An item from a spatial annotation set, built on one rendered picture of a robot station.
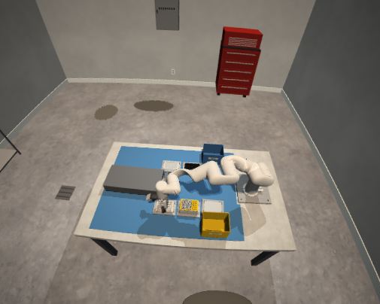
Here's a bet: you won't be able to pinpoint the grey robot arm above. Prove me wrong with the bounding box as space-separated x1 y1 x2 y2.
146 155 274 202

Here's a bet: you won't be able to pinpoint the blue bench mat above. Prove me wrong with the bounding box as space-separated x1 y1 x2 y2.
89 146 245 241

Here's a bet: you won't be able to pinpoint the blue bin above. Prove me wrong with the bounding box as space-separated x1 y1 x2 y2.
202 144 224 165

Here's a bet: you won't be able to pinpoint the yellow waste bin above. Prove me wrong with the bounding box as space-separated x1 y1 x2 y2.
201 211 230 238

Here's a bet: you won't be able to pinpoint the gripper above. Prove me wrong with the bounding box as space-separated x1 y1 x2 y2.
160 198 169 213

